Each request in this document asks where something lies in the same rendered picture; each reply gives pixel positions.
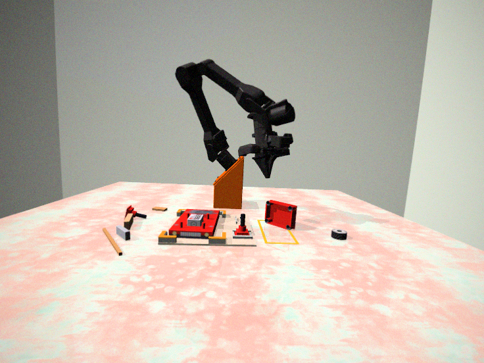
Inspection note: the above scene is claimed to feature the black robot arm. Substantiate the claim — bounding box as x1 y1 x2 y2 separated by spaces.
175 59 295 171

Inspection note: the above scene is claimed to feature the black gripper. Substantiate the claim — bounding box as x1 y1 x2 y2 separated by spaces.
238 127 290 178

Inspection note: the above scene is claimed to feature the black toy tyre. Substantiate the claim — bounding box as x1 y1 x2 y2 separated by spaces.
331 229 347 240

